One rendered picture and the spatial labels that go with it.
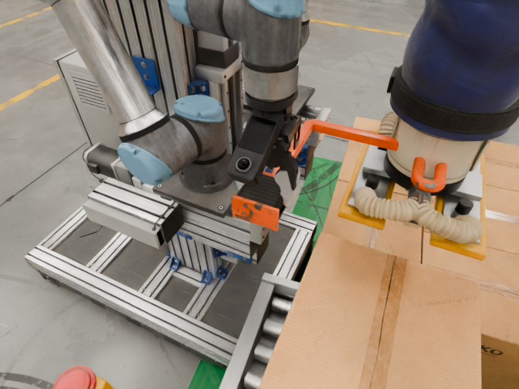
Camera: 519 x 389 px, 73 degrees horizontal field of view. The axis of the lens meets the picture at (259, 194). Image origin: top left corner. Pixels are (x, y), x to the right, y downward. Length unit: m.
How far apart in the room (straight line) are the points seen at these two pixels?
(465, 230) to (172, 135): 0.60
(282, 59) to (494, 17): 0.31
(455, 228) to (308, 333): 0.37
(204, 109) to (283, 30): 0.43
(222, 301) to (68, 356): 0.77
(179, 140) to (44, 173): 2.27
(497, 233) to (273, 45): 1.48
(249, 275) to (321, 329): 0.97
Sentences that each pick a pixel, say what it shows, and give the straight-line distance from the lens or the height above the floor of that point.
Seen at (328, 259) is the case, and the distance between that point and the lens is 0.93.
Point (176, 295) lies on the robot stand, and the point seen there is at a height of 0.21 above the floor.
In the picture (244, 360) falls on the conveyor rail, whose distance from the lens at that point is 1.18.
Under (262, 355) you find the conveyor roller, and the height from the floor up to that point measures 0.54.
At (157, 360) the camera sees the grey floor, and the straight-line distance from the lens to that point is 1.87.
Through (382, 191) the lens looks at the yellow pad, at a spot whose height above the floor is 1.15.
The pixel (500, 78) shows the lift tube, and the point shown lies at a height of 1.45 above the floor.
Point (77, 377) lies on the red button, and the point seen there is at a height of 1.04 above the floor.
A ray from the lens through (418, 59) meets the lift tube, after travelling 0.68.
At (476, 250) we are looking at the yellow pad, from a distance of 0.80.
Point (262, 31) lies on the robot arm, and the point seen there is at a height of 1.55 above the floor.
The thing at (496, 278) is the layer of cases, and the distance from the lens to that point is 1.63.
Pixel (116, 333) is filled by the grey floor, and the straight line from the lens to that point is 1.99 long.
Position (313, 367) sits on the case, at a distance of 0.80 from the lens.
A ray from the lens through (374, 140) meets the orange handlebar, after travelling 0.79.
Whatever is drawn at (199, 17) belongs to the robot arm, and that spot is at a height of 1.54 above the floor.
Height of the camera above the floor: 1.70
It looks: 45 degrees down
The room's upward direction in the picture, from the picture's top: straight up
